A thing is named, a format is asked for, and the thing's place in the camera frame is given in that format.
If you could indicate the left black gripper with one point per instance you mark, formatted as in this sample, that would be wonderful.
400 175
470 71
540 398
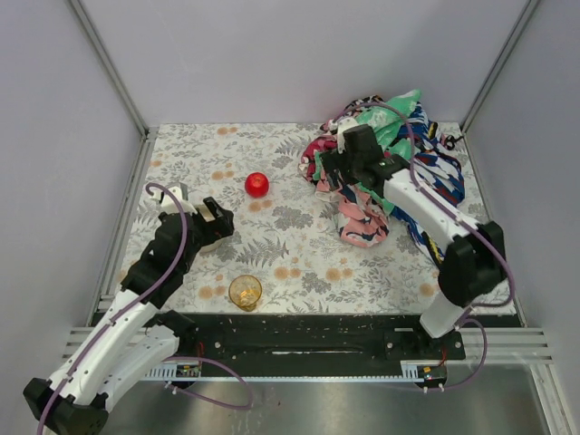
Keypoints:
199 227

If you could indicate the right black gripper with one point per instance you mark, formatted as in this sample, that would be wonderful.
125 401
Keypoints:
333 165

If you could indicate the green white cloth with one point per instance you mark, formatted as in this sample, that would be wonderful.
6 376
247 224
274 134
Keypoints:
386 124

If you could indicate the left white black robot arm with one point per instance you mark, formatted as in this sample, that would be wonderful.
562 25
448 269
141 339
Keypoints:
79 397

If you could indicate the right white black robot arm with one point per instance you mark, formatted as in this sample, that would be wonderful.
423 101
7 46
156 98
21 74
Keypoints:
473 261

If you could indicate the red pink floral cloth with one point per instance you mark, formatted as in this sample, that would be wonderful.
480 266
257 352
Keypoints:
310 165

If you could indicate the black multicolour floral cloth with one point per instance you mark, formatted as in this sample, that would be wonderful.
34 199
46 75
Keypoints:
358 106

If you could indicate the blue white red cloth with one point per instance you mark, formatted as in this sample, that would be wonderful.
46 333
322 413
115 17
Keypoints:
442 172

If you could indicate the beige ceramic bowl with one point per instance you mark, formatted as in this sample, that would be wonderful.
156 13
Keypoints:
211 247

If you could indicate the amber glass cup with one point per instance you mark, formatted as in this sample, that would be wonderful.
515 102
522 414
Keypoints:
245 291

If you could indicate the red apple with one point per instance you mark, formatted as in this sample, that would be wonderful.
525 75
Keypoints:
257 185

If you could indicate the floral patterned table mat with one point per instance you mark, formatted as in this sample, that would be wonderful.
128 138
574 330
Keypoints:
286 239

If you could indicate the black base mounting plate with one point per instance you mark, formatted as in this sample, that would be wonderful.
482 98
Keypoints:
307 345

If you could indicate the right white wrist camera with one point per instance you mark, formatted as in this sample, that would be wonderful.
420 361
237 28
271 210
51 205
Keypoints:
338 128

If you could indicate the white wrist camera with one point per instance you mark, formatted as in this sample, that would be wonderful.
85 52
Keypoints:
171 198
338 128

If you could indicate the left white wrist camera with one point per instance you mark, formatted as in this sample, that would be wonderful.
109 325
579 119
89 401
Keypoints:
171 198

